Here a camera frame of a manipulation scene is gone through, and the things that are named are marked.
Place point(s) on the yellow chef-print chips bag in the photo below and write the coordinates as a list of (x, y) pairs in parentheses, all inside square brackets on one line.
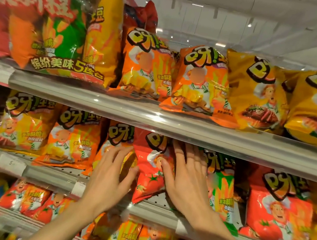
[(26, 130)]

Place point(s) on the shelf snack bags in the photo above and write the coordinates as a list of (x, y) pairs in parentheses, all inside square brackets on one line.
[(254, 102)]

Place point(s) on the grey metal store shelf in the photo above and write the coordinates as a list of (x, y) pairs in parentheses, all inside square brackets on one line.
[(203, 136)]

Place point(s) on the rectangular ceiling light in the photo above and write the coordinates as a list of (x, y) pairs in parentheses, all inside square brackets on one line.
[(220, 45)]

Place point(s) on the person's right hand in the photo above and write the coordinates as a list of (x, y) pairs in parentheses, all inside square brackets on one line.
[(189, 192)]

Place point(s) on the orange chip bags group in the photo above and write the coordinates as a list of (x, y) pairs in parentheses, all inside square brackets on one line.
[(74, 142)]

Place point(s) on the person's left hand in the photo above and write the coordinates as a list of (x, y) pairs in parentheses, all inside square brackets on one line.
[(105, 190)]

